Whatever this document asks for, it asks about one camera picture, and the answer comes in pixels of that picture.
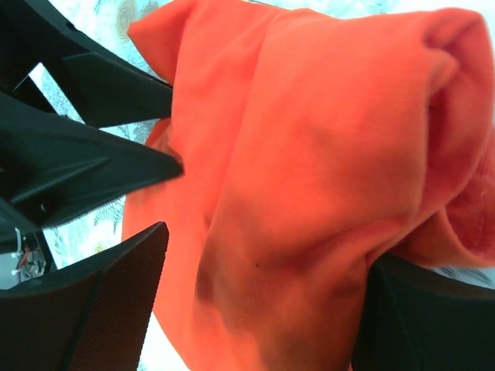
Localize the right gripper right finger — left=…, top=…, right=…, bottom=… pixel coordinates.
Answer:
left=352, top=254, right=494, bottom=371

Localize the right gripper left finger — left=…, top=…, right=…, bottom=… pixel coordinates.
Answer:
left=1, top=222, right=169, bottom=371

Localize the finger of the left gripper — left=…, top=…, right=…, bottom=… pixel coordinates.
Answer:
left=1, top=1, right=172, bottom=127

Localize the orange t shirt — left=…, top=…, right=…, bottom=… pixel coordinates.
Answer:
left=121, top=0, right=495, bottom=371

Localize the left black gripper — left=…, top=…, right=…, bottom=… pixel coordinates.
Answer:
left=0, top=57, right=185, bottom=289

